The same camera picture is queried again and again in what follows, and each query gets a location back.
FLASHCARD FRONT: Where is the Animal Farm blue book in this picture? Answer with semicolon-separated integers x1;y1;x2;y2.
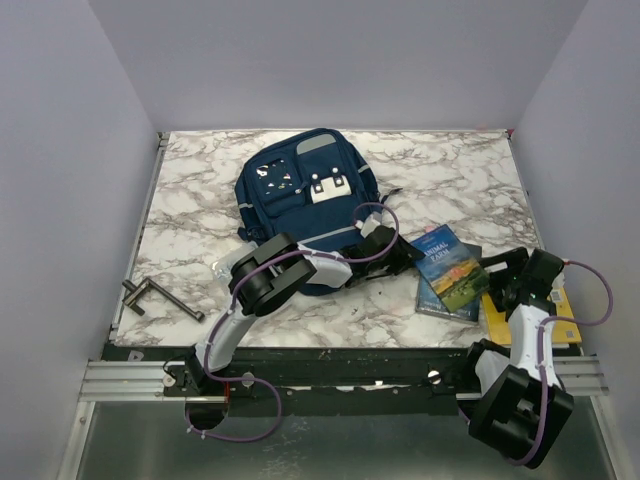
411;225;489;314

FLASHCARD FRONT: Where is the dark blue hardcover book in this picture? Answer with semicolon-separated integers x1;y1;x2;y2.
414;229;489;323

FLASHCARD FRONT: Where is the navy blue student backpack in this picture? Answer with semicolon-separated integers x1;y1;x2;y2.
235;127;404;296

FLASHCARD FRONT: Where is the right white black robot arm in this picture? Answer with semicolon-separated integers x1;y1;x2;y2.
459;247;574;469

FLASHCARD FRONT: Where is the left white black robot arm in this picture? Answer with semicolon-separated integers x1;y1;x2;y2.
187;225;425;395

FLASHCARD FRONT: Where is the yellow notebook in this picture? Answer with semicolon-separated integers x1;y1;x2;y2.
481;284;584;348

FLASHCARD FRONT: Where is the clear plastic parts box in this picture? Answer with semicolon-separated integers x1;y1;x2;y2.
212;242;256;285

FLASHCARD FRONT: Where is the metal table clamp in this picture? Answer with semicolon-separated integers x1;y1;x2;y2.
121;278;206;323

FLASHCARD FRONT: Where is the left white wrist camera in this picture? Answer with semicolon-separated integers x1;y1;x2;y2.
356;212;382;238

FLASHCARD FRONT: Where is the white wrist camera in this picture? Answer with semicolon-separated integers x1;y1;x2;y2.
552;268;565;290
356;212;382;238

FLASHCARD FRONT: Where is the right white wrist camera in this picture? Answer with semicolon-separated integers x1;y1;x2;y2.
552;268;565;290

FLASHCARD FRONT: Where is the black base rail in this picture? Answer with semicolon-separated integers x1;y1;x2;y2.
101;345;480;416

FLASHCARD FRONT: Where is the aluminium extrusion frame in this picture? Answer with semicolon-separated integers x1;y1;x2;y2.
79;356;609;404

